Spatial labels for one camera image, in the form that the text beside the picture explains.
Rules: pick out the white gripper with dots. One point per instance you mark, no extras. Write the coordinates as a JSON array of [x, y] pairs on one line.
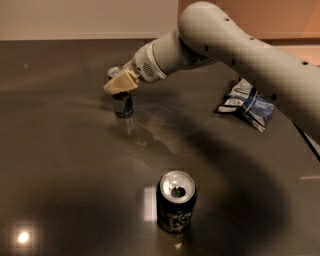
[[144, 66]]

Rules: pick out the slim redbull can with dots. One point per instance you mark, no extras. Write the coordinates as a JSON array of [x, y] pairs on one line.
[[122, 102]]

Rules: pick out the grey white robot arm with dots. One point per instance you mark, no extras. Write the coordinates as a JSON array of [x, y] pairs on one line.
[[205, 34]]

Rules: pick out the dark soda can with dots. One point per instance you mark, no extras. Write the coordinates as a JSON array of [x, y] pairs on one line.
[[176, 195]]

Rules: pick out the crumpled blue white chip bag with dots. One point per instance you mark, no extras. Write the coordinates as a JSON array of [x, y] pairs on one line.
[[246, 99]]

